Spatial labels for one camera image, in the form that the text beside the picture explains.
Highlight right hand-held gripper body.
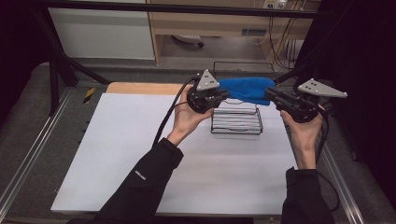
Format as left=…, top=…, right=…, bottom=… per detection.
left=275, top=77, right=348, bottom=124

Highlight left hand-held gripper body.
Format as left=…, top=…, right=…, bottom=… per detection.
left=186, top=68, right=222, bottom=115

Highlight blue towel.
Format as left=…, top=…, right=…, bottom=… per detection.
left=217, top=77, right=277, bottom=107

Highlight black wire rack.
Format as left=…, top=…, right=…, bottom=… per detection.
left=210, top=61, right=276, bottom=135

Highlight person's left hand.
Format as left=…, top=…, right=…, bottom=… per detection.
left=165, top=85, right=215, bottom=147

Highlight person's right hand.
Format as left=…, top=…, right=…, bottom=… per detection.
left=279, top=104, right=325, bottom=147

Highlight chair base with caster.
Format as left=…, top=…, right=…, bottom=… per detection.
left=171, top=34, right=205, bottom=49

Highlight wooden table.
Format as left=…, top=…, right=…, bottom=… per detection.
left=105, top=81, right=194, bottom=96

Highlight wooden desk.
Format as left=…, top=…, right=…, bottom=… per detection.
left=145, top=0, right=322, bottom=65

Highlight black curtain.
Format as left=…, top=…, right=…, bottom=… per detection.
left=0, top=0, right=52, bottom=125
left=293, top=0, right=396, bottom=203

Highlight white board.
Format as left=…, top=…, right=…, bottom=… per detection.
left=49, top=92, right=299, bottom=218

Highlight white power strip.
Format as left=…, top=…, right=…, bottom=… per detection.
left=262, top=0, right=288, bottom=10

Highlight black metal crossbar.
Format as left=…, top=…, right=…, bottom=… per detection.
left=36, top=0, right=321, bottom=20

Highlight yellow black tape strip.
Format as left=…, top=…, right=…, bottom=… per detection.
left=82, top=87, right=96, bottom=105

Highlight white cabinet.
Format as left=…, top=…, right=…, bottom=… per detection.
left=46, top=0, right=156, bottom=61

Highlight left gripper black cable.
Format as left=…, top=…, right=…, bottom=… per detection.
left=150, top=76, right=201, bottom=148

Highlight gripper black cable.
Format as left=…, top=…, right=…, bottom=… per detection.
left=313, top=104, right=341, bottom=214
left=150, top=76, right=201, bottom=148

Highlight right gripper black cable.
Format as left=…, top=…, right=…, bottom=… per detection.
left=313, top=104, right=341, bottom=214

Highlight hanging black cables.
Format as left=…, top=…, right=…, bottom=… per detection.
left=268, top=16, right=305, bottom=71

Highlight aluminium rail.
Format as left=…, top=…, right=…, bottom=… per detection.
left=0, top=88, right=75, bottom=217
left=320, top=122, right=366, bottom=224

